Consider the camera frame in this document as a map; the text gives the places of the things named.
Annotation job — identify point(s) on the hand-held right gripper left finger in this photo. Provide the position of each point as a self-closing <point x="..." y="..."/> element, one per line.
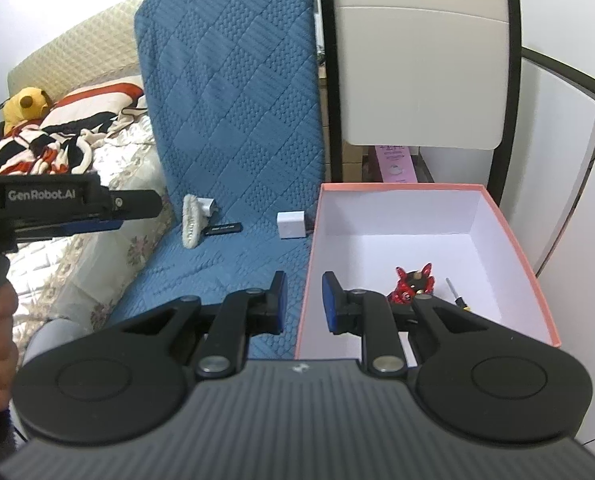
<point x="277" y="305"/>

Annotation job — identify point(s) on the yellow plush toy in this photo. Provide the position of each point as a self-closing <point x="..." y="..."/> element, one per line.
<point x="24" y="107"/>

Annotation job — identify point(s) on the beige quilted headboard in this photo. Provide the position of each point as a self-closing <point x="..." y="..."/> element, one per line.
<point x="77" y="45"/>

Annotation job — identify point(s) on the red lion figurine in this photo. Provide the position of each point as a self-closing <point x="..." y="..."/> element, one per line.
<point x="412" y="282"/>

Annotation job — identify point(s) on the blue quilted chair cushion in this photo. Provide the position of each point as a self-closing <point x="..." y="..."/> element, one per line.
<point x="227" y="110"/>

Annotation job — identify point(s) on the beige chair with black frame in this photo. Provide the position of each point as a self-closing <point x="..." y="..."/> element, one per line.
<point x="422" y="75"/>

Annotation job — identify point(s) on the white cube charger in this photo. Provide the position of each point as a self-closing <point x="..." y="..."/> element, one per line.
<point x="291" y="225"/>

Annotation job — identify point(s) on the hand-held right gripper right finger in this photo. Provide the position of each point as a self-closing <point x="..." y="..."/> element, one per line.
<point x="331" y="305"/>

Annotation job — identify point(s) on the white wardrobe with black trim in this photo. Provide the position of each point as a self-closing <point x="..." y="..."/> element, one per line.
<point x="567" y="170"/>

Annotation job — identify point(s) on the pink cardboard box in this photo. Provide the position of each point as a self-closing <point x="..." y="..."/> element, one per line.
<point x="402" y="240"/>

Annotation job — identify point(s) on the white fluffy brush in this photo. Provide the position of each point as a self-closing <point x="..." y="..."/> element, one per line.
<point x="192" y="222"/>

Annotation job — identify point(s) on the white plug charger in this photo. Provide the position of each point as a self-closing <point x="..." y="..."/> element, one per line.
<point x="209" y="206"/>

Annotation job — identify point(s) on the black stick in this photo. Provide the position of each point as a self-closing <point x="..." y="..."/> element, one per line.
<point x="223" y="228"/>

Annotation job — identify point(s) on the striped blanket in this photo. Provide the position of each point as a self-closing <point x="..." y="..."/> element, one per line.
<point x="37" y="150"/>

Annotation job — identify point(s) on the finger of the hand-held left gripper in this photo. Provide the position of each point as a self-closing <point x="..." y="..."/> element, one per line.
<point x="87" y="227"/>
<point x="137" y="204"/>

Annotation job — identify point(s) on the brown cardboard box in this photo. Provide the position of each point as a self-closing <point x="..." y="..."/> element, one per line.
<point x="355" y="162"/>

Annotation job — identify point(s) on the red striped pillow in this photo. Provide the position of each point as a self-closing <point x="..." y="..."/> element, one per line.
<point x="92" y="105"/>

